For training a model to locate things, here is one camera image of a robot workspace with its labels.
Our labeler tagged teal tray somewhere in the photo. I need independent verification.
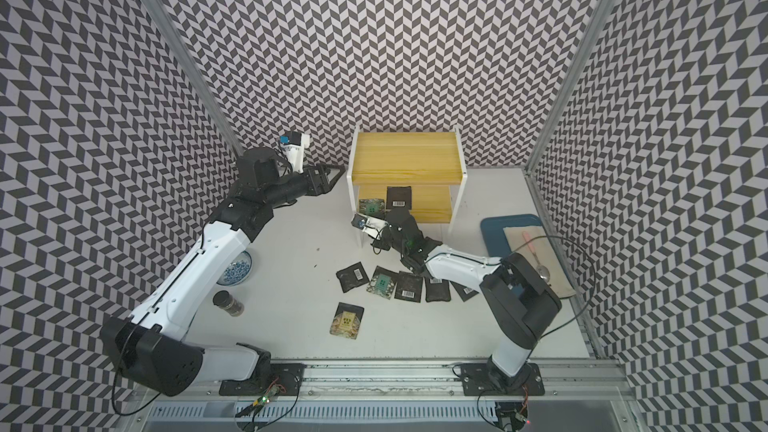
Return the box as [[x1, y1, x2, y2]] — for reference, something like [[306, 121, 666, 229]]
[[480, 214, 545, 257]]

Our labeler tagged green floral tea bag top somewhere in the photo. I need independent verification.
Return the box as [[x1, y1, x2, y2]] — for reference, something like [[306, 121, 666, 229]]
[[366, 266, 399, 299]]

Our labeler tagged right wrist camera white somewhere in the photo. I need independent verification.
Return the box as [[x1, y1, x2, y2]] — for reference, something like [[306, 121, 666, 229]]
[[351, 213, 388, 240]]

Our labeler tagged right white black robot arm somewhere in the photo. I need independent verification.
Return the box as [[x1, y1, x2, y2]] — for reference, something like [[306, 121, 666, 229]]
[[352, 208, 562, 389]]

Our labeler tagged green floral tea bag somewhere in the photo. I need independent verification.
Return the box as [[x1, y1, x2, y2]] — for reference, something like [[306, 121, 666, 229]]
[[358, 198, 386, 219], [366, 266, 399, 299]]

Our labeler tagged pink handled metal spoon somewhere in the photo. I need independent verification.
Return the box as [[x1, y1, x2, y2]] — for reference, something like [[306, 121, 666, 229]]
[[522, 231, 551, 284]]

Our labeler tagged aluminium front rail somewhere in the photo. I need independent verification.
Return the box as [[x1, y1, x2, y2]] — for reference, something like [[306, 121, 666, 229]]
[[128, 357, 637, 403]]

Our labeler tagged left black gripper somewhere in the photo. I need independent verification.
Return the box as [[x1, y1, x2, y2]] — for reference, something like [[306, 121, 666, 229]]
[[263, 163, 346, 209]]

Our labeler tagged dark spice jar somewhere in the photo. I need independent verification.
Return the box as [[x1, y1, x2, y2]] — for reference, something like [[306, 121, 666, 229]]
[[212, 290, 244, 317]]

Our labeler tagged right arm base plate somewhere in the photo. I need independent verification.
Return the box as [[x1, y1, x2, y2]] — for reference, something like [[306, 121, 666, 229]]
[[452, 362, 545, 397]]

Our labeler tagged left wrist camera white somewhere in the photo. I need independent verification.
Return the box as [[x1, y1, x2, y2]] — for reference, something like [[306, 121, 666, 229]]
[[279, 131, 311, 174]]

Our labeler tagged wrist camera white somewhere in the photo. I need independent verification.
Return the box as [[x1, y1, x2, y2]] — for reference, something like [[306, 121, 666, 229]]
[[279, 131, 311, 174], [351, 213, 388, 240]]

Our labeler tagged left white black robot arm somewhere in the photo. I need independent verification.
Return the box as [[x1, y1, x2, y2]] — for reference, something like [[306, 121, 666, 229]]
[[100, 147, 346, 397]]

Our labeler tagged blue white ceramic bowl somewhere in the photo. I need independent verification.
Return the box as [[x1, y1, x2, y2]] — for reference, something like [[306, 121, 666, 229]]
[[217, 251, 253, 287]]

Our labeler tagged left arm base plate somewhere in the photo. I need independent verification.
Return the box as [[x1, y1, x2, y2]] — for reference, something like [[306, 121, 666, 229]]
[[218, 362, 305, 397]]

